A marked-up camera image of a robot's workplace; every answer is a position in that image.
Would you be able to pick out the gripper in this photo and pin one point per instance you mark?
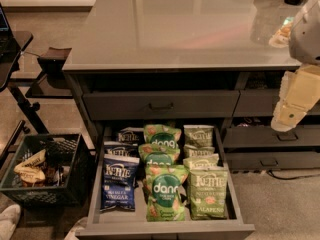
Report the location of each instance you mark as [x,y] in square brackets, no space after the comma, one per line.
[306,37]

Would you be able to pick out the blue kettle chip bag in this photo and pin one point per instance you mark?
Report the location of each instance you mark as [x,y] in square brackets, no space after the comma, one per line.
[118,184]
[120,149]
[131,135]

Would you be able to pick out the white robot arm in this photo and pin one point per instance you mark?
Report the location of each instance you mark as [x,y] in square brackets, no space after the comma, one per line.
[302,34]

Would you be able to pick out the grey middle right drawer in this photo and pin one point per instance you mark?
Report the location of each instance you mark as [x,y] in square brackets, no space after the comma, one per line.
[266,137]

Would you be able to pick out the grey top right drawer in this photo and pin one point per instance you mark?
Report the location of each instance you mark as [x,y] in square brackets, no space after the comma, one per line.
[256,102]

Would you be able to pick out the grey bottom right drawer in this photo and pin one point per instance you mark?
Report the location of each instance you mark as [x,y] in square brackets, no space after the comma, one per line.
[273,160]

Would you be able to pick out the rear green Kettle bag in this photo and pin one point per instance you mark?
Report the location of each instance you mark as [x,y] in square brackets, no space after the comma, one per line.
[198,135]

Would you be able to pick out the grey top left drawer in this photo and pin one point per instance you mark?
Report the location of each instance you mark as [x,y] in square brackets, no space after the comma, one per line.
[160,104]

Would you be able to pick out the front green Kettle jalapeno bag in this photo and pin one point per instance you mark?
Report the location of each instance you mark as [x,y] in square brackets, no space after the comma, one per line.
[207,193]

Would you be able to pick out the rear green Dang chip bag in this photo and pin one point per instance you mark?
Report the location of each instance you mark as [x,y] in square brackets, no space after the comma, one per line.
[162,135]

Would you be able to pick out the green dang chip bag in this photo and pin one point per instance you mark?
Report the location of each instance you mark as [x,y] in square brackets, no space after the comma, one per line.
[162,135]
[154,154]
[164,199]

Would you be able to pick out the grey cabinet counter unit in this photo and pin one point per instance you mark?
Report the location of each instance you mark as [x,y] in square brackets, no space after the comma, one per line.
[175,45]

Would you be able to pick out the front green Dang chip bag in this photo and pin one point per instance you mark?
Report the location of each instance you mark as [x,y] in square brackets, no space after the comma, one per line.
[164,199]

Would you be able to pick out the middle green Dang chip bag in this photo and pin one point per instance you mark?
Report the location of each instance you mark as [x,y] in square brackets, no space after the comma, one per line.
[154,154]

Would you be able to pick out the open grey middle drawer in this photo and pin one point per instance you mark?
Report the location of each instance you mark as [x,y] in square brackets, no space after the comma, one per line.
[119,224]

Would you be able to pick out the yellow snack bag in crate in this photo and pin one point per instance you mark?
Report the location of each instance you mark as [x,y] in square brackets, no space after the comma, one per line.
[30,171]

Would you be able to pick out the dark green plastic crate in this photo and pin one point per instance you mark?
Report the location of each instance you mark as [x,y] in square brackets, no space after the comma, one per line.
[66,168]

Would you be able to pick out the black side table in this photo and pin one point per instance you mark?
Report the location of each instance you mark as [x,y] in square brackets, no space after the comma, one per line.
[10,54]

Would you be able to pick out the laptop on side table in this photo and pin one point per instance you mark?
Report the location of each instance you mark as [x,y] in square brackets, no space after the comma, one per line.
[4,25]

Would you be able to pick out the white shoe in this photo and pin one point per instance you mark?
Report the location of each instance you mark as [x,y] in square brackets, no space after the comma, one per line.
[9,219]

